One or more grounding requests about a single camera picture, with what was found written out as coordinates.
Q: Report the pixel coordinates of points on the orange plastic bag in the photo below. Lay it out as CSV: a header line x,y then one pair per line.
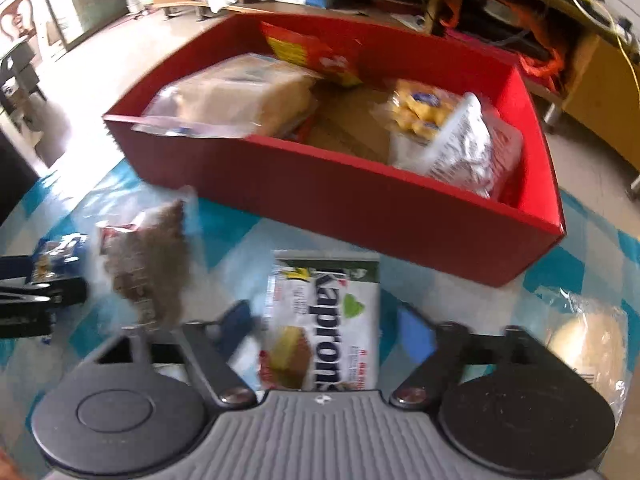
x,y
541,40

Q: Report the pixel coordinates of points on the silver white snack packet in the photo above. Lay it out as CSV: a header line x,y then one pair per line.
x,y
474,149

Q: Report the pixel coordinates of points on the red Trolli gummy packet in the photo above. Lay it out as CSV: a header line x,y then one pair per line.
x,y
332,59

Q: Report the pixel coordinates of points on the blue coconut snack packet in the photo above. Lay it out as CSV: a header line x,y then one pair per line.
x,y
58,257

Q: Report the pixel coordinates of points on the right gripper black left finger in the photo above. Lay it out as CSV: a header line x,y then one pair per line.
x,y
207,348

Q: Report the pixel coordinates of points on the red cardboard box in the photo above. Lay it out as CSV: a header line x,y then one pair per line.
x,y
365,203

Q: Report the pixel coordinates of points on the wooden TV stand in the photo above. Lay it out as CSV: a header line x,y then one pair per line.
x,y
603,91

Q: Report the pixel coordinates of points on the brown dried meat packet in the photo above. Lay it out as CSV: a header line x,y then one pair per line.
x,y
151,254

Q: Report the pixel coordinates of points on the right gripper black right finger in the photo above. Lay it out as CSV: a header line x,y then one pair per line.
x,y
438,349

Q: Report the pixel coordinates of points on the blue white checkered tablecloth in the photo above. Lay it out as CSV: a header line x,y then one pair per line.
x,y
594,260

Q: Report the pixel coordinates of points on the yellow waffle snack packet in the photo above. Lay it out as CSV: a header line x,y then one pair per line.
x,y
416,109

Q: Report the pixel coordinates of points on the white green Kaprons packet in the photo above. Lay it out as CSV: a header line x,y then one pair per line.
x,y
320,327

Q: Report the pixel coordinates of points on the round bun in wrapper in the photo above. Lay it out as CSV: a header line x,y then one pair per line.
x,y
591,337

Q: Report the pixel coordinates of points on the clear bag of bread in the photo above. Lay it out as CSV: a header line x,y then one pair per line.
x,y
245,95

